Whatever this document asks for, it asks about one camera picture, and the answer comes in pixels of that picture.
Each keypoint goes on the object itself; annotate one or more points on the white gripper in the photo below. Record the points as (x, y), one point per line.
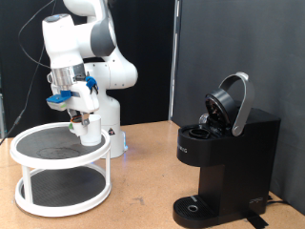
(84, 98)

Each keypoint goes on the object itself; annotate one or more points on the black Keurig coffee machine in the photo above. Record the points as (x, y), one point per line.
(238, 165)

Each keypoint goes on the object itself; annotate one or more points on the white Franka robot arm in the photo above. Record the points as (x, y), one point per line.
(108, 73)

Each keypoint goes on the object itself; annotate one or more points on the white two-tier turntable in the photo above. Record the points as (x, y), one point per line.
(41, 143)

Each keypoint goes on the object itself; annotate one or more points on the silver vertical pole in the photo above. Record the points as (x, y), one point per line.
(174, 63)

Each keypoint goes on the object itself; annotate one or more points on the black tape strip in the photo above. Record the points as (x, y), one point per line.
(256, 221)

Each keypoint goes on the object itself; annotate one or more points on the blue mounted wrist camera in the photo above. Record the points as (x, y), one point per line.
(58, 101)

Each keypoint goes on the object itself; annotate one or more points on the grey metal frame post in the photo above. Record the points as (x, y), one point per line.
(2, 120)

